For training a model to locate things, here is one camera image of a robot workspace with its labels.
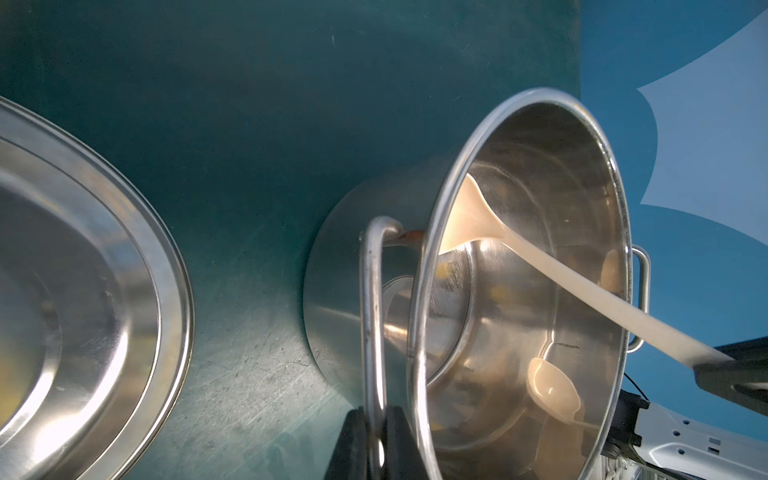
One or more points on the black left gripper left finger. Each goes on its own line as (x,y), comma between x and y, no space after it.
(349,457)

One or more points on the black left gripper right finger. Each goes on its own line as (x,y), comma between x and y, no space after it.
(403,460)

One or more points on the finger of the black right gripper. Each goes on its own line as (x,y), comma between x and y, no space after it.
(741,380)

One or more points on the beige plastic ladle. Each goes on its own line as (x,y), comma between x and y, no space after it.
(471,219)

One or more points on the stainless steel pot lid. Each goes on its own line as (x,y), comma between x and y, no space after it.
(97,311)

